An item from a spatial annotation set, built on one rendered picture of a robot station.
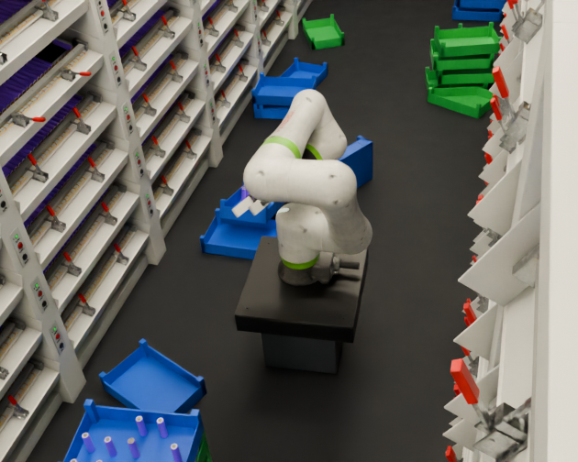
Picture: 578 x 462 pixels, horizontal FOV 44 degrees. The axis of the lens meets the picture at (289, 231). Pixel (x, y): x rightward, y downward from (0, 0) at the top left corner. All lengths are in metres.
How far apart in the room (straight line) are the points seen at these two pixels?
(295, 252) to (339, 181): 0.51
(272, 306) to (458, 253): 0.98
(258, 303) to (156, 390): 0.52
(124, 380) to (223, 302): 0.48
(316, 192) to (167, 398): 1.05
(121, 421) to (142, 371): 0.64
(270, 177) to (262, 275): 0.62
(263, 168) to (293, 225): 0.40
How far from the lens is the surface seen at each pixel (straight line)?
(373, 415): 2.38
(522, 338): 0.63
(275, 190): 1.76
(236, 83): 3.76
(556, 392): 0.28
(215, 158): 3.43
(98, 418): 1.99
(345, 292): 2.24
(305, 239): 2.14
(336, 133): 2.18
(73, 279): 2.46
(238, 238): 3.02
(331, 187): 1.72
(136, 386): 2.56
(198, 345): 2.63
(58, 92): 2.28
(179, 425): 1.92
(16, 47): 2.14
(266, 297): 2.25
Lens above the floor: 1.94
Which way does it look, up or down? 40 degrees down
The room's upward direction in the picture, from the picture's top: 5 degrees counter-clockwise
